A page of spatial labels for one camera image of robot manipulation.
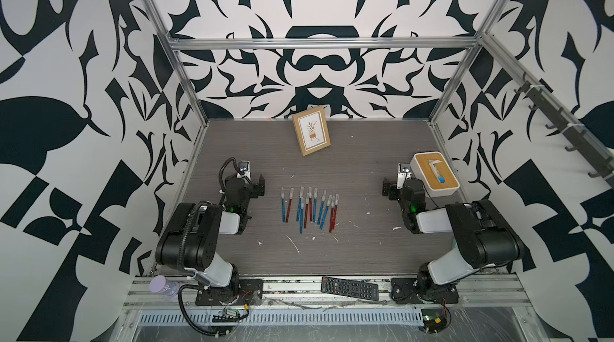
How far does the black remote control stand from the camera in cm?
74

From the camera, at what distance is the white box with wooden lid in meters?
0.93

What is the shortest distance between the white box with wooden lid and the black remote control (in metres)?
0.42
